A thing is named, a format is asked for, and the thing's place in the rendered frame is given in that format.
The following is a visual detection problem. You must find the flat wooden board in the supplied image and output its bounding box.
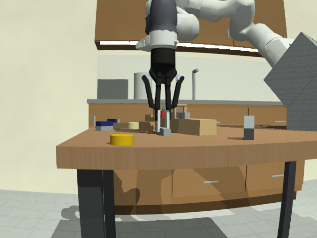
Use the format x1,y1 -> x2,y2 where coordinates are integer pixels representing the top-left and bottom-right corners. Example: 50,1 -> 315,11
113,123 -> 127,128

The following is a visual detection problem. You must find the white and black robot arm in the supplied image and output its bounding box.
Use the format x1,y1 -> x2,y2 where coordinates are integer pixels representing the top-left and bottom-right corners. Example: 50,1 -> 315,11
136,0 -> 294,68

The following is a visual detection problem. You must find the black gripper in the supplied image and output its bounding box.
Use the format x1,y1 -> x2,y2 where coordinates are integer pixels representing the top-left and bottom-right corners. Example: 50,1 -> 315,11
142,47 -> 184,132

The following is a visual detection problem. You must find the yellow short cylinder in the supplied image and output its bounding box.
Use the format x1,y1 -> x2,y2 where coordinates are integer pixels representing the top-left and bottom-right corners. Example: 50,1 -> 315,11
110,134 -> 134,146

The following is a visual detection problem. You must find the tan wooden block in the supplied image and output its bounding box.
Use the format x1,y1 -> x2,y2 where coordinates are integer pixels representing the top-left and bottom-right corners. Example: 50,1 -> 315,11
139,122 -> 155,131

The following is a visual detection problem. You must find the beige roll of tape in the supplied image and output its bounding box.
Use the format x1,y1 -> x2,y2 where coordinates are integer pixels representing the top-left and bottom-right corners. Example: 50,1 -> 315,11
128,122 -> 139,129

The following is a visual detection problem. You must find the grey square stick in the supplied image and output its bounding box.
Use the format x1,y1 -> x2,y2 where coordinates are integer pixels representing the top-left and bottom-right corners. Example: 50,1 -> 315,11
176,112 -> 190,119
156,126 -> 171,136

